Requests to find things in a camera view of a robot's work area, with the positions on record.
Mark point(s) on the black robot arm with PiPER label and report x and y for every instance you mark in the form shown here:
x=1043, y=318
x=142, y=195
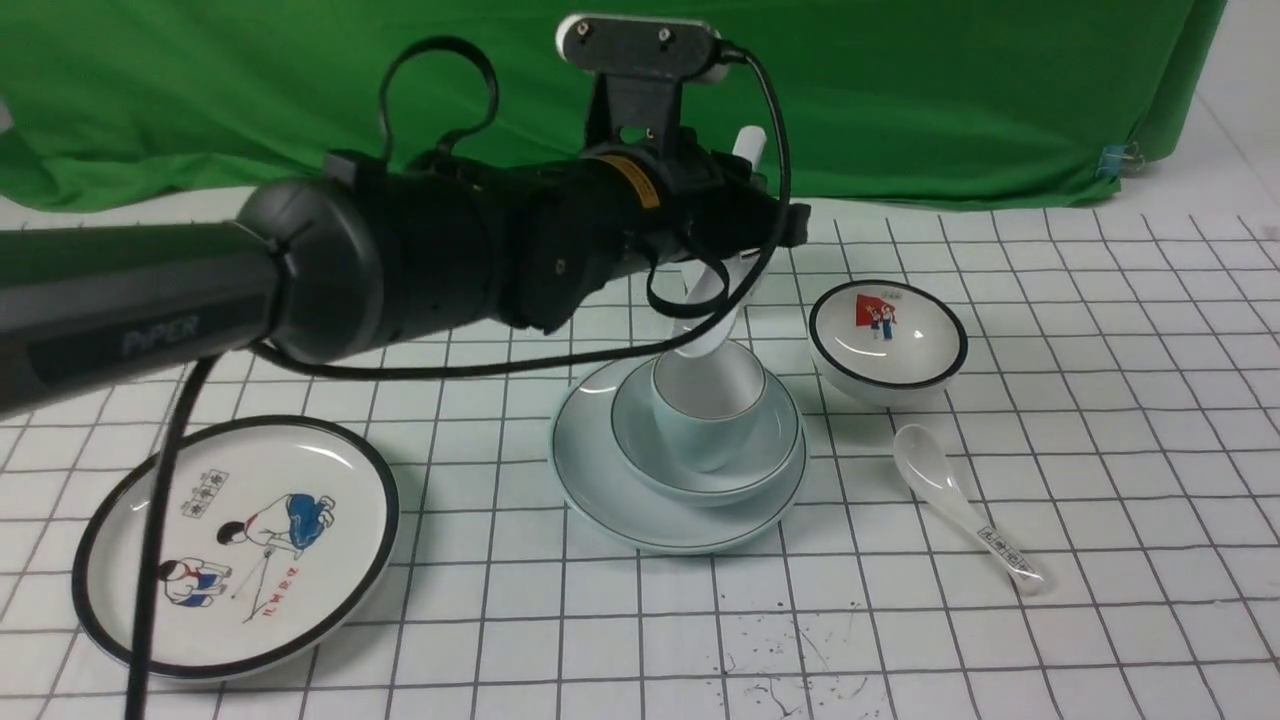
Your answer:
x=332, y=267

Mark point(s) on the white grid tablecloth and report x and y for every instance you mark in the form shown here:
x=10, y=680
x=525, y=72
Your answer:
x=1116, y=419

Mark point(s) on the black-rimmed illustrated plate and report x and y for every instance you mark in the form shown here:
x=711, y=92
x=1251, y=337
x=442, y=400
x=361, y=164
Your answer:
x=277, y=529

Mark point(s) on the pale blue cup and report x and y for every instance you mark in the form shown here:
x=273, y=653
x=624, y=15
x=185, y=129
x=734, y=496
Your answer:
x=705, y=406

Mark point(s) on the blue binder clip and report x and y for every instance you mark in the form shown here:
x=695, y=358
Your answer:
x=1120, y=161

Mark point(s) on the black-rimmed illustrated bowl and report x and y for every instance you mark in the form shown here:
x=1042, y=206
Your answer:
x=885, y=343

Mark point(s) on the green backdrop cloth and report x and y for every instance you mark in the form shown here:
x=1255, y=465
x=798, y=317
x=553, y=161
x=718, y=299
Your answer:
x=990, y=104

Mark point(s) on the pale blue bowl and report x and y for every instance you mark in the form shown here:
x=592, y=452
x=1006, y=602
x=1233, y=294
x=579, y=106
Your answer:
x=752, y=465

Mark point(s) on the pale blue plate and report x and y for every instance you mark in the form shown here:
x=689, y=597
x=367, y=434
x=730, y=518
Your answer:
x=595, y=482

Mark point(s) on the white spoon with printed handle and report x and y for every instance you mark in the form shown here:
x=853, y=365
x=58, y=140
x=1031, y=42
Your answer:
x=925, y=468

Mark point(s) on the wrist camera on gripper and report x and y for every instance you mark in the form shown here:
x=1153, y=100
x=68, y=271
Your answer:
x=640, y=65

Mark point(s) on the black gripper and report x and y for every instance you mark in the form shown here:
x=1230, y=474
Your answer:
x=666, y=209

